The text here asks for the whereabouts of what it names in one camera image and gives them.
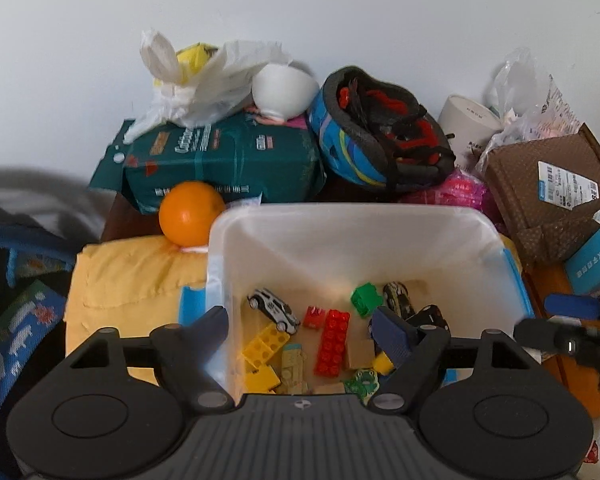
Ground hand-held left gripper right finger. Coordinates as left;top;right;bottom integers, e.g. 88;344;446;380
369;305;539;414

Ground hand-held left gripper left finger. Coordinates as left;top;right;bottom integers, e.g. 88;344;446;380
65;305;230;414

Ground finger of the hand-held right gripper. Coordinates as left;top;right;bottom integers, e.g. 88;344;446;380
545;294;600;319
512;317;587;357

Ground small yellow building block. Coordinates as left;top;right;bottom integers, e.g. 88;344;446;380
372;352;396;376

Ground tan cube block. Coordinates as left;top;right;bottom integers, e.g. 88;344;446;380
347;340;378;372

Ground green building block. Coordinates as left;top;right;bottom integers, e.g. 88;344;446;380
350;283;384;319

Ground large yellow building block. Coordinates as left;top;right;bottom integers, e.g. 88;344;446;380
241;322;290;368

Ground long red building block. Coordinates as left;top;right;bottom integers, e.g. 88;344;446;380
314;309;352;377

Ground black and white toy car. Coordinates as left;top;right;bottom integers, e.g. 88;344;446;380
246;287;301;334

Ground small red building block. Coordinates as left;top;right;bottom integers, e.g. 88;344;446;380
302;306;327;330

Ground tan studded block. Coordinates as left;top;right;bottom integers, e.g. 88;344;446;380
280;344;310;395

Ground white plastic storage bin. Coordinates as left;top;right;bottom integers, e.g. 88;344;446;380
180;202;537;403

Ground orange box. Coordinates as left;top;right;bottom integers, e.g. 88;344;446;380
522;260;600;421

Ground light blue box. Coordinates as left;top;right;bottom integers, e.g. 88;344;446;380
562;227;600;297

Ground yellow cloth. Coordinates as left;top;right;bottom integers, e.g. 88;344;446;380
64;234;211;386

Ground orange fruit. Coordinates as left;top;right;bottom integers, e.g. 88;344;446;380
158;181;227;247

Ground brown cardboard box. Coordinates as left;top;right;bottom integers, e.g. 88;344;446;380
482;122;600;266

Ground pink plastic item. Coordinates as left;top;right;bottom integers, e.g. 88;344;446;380
397;169;496;221

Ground green tissue package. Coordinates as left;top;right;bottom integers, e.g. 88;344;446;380
87;110;327;216

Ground blue and black helmet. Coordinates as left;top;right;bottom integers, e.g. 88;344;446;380
307;66;457;196

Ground blue animal print fabric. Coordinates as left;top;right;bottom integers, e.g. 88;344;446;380
0;220;73;411

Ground white paper cup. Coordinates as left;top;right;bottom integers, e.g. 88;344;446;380
437;95;503;171

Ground clear plastic bag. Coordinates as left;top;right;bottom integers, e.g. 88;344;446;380
472;47;583;171

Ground white bowl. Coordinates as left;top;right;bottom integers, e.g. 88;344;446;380
251;62;320;120

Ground white plastic bag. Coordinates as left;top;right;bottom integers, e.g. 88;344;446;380
122;29;311;143

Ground yellow packet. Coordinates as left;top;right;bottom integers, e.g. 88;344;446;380
152;45;220;88

